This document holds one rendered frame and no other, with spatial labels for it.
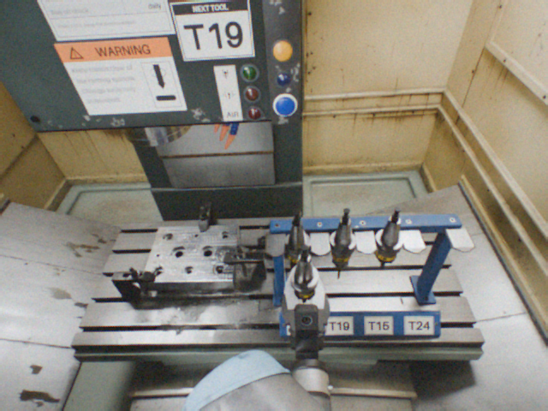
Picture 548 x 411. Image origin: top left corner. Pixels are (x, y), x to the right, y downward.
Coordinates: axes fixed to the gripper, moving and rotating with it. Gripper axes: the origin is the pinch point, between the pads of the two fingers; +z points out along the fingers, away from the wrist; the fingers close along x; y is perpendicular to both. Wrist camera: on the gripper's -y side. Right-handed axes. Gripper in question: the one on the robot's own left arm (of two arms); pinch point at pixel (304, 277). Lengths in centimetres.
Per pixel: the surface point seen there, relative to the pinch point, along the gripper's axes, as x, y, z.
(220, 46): -11, -51, 4
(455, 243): 35.7, -2.1, 7.6
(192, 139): -40, 6, 67
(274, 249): -6.9, -1.6, 7.2
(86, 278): -91, 54, 35
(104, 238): -92, 55, 58
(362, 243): 14.5, -1.8, 8.3
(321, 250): 4.5, -1.8, 6.5
